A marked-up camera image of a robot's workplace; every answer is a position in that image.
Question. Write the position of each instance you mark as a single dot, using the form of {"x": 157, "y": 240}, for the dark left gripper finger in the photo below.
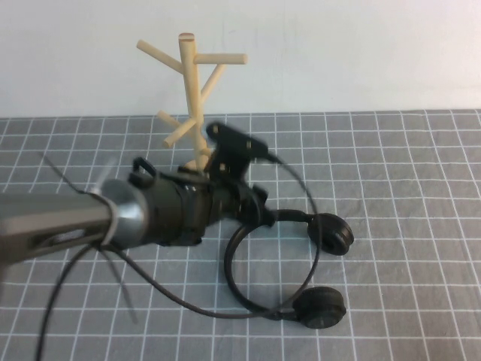
{"x": 267, "y": 219}
{"x": 260, "y": 197}

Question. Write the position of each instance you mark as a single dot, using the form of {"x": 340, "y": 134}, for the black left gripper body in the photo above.
{"x": 231, "y": 201}

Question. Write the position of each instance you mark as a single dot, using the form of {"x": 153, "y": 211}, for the black on-ear headphones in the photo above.
{"x": 323, "y": 308}

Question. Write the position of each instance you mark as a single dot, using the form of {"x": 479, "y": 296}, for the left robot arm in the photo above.
{"x": 56, "y": 214}

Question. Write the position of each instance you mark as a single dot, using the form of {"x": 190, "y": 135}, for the wooden branched headphone stand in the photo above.
{"x": 188, "y": 75}

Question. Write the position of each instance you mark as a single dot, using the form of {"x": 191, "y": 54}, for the grey white-grid tablecloth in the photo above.
{"x": 394, "y": 225}

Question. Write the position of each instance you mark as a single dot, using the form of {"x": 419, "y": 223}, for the black zip tie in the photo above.
{"x": 62, "y": 175}
{"x": 122, "y": 289}

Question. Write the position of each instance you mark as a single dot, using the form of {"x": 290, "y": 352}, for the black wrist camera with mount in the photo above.
{"x": 233, "y": 146}

